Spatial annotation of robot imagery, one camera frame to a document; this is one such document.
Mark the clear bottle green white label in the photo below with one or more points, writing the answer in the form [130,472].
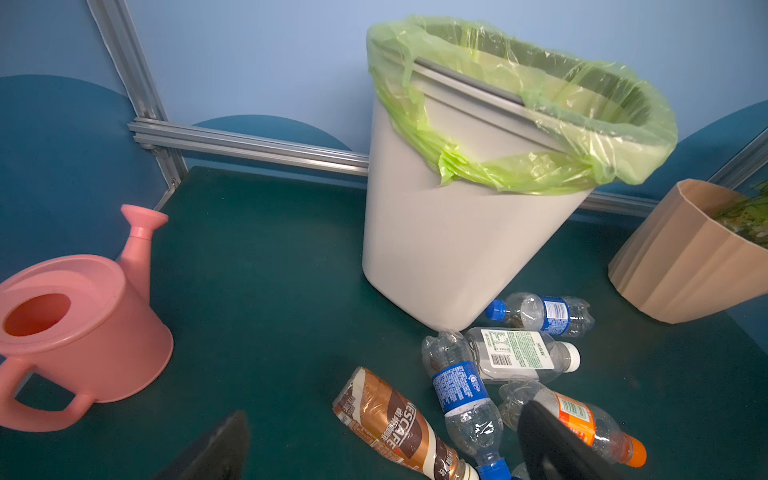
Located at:
[503,354]

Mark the white artificial flowers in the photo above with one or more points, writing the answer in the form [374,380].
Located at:
[747,218]

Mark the clear bottle orange label centre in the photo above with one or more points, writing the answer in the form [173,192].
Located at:
[592,425]

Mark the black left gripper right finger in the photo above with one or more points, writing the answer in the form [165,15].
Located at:
[553,451]

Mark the aluminium frame right post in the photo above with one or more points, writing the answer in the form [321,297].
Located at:
[747,162]

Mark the aluminium frame left post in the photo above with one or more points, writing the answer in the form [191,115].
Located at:
[122,42]

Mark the aluminium frame back rail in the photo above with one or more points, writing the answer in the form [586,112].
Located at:
[247,147]

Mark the aluminium frame post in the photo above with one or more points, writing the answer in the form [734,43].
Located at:
[122,42]
[747,162]

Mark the brown coffee bottle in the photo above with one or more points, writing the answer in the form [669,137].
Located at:
[393,426]

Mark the white waste bin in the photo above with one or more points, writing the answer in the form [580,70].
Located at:
[442,253]

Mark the small bottle blue label back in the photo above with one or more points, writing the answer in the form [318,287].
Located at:
[556,316]

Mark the beige ribbed flower pot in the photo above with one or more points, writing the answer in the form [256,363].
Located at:
[682,265]

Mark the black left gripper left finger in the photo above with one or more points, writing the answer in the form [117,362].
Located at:
[219,453]

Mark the clear bottle blue label upright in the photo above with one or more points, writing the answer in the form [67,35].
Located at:
[472,419]

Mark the pink watering can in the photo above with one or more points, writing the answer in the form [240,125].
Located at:
[83,322]

